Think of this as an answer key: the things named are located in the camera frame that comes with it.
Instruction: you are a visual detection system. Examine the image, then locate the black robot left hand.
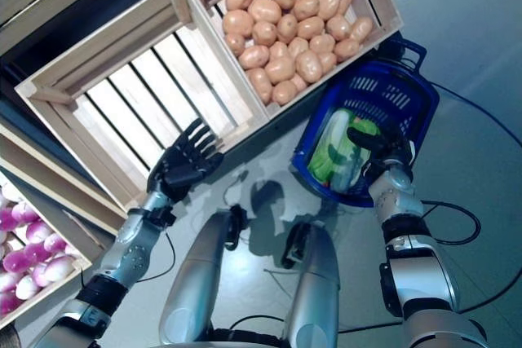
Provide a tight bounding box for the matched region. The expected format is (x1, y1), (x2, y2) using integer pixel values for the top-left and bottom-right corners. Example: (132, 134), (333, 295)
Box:
(146, 117), (225, 203)

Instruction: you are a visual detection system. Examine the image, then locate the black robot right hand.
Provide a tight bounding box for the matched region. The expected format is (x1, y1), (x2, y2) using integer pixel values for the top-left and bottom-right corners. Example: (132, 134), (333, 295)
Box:
(346, 126), (415, 170)

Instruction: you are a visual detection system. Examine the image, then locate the blue plastic shopping basket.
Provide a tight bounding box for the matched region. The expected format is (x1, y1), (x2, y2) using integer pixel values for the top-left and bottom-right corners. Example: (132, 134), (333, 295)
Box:
(291, 37), (440, 209)

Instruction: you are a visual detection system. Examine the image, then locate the black robot left foot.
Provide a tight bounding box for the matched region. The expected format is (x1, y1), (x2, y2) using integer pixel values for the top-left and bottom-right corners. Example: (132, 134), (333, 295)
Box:
(225, 205), (250, 251)

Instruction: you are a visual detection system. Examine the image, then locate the black robot foot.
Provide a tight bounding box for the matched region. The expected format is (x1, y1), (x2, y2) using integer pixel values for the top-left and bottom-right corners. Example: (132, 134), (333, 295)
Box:
(225, 205), (250, 251)
(281, 220), (315, 271)

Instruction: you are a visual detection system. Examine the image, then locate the silver robot left leg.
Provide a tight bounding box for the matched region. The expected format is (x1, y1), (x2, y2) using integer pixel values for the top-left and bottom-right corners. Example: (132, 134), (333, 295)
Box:
(157, 209), (229, 347)

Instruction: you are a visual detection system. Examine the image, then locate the silver robot leg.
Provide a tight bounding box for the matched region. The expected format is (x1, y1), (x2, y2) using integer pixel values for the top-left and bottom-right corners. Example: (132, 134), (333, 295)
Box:
(283, 223), (342, 348)
(157, 209), (229, 347)

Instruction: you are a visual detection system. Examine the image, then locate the wooden display stand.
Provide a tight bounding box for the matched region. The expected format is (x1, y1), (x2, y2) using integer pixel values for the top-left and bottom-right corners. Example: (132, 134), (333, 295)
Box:
(0, 0), (409, 227)

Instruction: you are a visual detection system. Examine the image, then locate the black robot right foot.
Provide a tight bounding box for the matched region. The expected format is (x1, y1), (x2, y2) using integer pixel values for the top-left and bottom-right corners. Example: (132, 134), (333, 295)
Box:
(281, 220), (315, 271)

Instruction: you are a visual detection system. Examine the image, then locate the purple white turnip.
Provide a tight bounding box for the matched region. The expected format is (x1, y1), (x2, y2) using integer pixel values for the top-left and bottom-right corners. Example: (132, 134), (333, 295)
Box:
(2, 249), (32, 274)
(31, 262), (52, 287)
(11, 200), (40, 225)
(0, 271), (21, 294)
(43, 232), (69, 253)
(0, 293), (24, 315)
(0, 207), (20, 233)
(15, 275), (42, 299)
(24, 220), (54, 245)
(44, 257), (77, 282)
(22, 241), (50, 263)

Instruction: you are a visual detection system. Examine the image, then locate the silver robot right leg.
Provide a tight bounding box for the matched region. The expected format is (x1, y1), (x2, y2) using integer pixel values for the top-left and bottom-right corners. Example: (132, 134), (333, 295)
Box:
(283, 223), (342, 348)

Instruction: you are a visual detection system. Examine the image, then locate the wooden turnip crate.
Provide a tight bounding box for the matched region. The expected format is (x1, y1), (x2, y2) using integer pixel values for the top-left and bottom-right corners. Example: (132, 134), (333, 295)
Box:
(0, 160), (94, 328)

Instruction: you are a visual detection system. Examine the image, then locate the black floor cable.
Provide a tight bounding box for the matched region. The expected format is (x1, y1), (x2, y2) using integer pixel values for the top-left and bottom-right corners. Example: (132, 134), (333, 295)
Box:
(436, 85), (522, 143)

